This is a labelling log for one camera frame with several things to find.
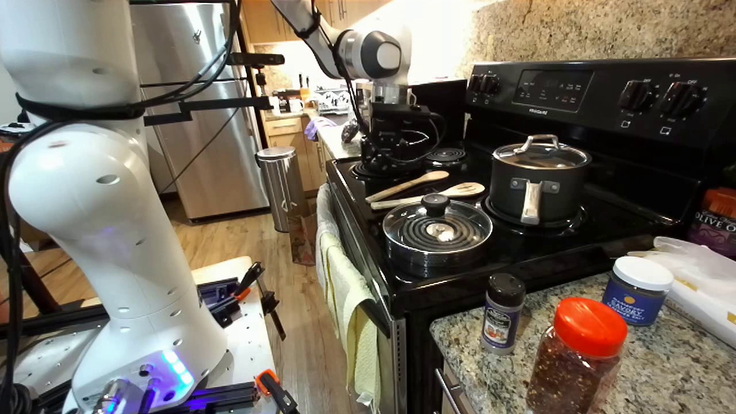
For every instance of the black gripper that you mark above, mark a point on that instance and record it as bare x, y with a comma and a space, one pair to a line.
390, 126

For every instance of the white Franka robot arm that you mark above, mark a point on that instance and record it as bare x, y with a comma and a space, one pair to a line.
93, 230

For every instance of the black electric stove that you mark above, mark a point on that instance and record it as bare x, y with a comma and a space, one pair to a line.
567, 244

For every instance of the slotted wooden spoon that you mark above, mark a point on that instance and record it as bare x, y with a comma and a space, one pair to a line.
463, 189

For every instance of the wooden cabinet with drawers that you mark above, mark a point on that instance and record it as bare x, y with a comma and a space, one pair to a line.
294, 142

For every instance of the steel trash can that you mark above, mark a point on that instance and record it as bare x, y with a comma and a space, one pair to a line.
277, 192

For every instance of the black stand pole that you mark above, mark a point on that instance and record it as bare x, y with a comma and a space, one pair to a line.
255, 115

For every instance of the pale yellow towel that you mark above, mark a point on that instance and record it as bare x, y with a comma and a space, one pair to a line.
347, 322

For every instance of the stainless steel refrigerator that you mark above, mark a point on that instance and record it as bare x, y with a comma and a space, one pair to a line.
208, 152

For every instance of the black-lid spice bottle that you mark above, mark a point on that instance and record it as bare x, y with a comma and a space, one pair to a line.
501, 322

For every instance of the blue and black clamp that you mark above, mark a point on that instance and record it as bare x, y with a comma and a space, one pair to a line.
225, 295

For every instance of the white robot mounting table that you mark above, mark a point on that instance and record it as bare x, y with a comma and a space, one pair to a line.
245, 352

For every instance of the white-lid blue tub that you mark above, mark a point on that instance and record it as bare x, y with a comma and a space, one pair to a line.
632, 295

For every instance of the red-lid spice jar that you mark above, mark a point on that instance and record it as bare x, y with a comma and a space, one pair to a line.
576, 368

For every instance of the white plastic bag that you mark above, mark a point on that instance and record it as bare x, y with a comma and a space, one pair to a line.
698, 277

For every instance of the purple and orange package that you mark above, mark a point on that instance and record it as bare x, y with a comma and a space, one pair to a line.
716, 230

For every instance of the black stereo camera bar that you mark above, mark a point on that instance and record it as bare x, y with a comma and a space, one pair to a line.
253, 59

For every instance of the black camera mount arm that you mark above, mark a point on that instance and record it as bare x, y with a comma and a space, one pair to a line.
221, 105

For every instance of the wooden wall cabinet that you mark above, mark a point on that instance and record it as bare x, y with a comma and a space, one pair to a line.
265, 27

